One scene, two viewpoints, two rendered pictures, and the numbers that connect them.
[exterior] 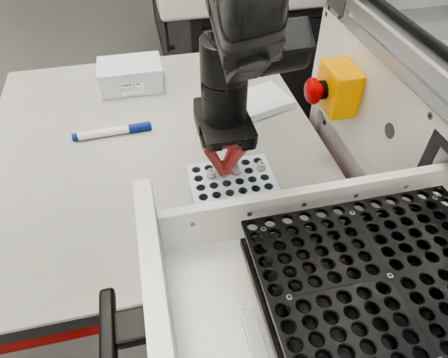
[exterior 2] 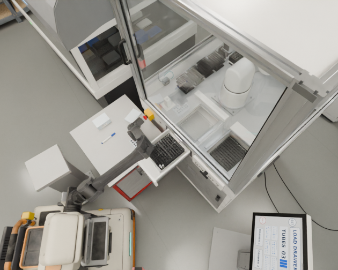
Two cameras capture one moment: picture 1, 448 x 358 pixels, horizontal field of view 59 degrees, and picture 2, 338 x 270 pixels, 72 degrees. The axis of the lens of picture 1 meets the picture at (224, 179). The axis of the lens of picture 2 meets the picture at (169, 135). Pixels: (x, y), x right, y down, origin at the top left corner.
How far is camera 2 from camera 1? 1.32 m
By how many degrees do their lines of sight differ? 22
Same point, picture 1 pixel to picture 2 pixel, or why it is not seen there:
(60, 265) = not seen: hidden behind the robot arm
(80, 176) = (109, 150)
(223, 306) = (148, 162)
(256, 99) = (132, 115)
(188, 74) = (113, 113)
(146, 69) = (105, 120)
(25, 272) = not seen: hidden behind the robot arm
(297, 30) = (140, 121)
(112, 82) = (100, 126)
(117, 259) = not seen: hidden behind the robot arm
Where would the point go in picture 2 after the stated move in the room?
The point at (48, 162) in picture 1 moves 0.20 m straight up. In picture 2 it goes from (101, 150) to (92, 140)
